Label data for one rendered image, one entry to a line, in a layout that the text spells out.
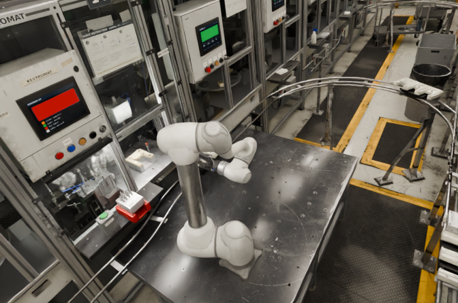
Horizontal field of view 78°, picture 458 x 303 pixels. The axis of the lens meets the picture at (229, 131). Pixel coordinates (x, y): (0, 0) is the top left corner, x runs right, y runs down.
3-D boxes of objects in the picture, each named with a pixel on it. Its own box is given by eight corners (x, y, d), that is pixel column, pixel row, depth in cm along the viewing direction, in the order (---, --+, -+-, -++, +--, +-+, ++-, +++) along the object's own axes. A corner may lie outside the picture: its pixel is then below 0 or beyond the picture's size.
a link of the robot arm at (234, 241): (253, 267, 148) (250, 242, 136) (219, 265, 151) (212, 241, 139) (255, 240, 161) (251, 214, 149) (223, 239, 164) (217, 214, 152)
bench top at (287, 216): (262, 373, 120) (262, 370, 118) (110, 256, 175) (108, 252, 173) (358, 161, 216) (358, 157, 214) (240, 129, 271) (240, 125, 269)
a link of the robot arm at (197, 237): (217, 265, 148) (177, 263, 152) (222, 241, 163) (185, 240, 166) (195, 131, 117) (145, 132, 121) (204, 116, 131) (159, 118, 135)
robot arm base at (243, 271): (266, 247, 163) (266, 241, 160) (246, 280, 148) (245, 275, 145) (239, 233, 172) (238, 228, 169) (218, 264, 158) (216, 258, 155)
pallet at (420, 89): (391, 90, 266) (393, 80, 261) (402, 86, 270) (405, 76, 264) (428, 106, 238) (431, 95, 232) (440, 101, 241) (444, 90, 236)
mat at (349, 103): (341, 156, 317) (341, 155, 316) (292, 142, 347) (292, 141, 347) (415, 16, 691) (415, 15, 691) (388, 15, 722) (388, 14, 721)
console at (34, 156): (36, 184, 125) (-30, 91, 99) (9, 165, 140) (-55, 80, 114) (114, 134, 152) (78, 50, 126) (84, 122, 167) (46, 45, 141)
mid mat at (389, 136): (418, 180, 275) (419, 179, 275) (358, 163, 304) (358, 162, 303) (430, 126, 339) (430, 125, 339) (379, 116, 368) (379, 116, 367)
